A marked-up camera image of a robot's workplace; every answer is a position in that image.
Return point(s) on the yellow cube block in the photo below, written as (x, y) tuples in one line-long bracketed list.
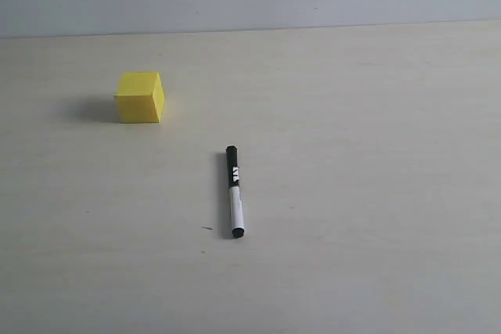
[(140, 97)]

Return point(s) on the black and white marker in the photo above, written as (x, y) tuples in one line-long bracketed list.
[(236, 208)]

